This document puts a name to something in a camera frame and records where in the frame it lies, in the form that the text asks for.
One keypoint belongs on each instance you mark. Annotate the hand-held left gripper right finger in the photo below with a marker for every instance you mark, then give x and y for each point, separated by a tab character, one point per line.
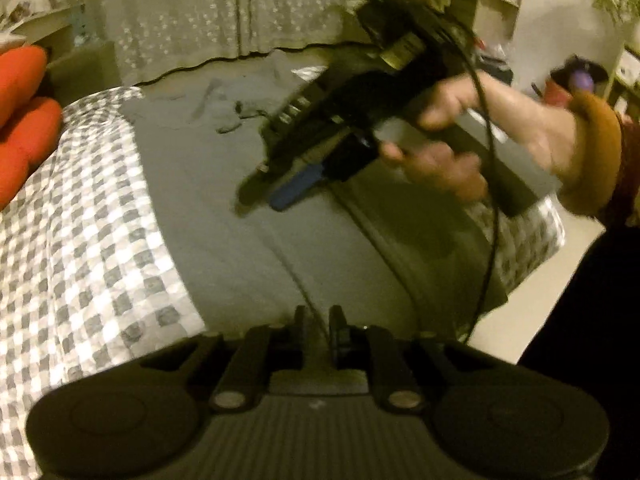
334	330

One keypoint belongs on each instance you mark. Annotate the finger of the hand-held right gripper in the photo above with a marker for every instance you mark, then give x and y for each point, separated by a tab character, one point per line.
255	185
295	190

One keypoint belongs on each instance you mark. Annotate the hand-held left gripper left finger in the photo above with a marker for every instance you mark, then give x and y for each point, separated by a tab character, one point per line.
301	330

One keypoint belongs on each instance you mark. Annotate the grey t-shirt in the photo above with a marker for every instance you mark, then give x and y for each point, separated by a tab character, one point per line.
225	210

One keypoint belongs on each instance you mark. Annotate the person's right forearm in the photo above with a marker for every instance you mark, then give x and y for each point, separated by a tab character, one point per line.
600	150

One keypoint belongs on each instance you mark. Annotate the person's right hand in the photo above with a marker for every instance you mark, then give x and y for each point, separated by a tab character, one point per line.
530	125

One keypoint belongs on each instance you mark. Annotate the white desk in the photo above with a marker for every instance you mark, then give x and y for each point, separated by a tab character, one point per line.
492	15

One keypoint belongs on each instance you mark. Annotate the star patterned curtain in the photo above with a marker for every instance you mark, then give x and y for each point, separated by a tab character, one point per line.
200	10

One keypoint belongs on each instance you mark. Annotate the grey checkered blanket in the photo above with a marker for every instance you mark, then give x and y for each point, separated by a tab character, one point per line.
75	235

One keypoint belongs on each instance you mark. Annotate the dark green sofa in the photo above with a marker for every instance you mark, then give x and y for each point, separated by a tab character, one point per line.
85	70

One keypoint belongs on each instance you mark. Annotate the purple round object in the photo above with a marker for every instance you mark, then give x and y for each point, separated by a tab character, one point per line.
582	77

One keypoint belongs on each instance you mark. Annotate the red lobed cushion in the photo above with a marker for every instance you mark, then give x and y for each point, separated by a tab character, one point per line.
25	125

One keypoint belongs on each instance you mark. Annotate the low white cabinet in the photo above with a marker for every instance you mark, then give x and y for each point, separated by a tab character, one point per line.
55	32

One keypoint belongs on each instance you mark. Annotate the person's dark clothing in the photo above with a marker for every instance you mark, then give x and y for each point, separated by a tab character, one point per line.
590	335

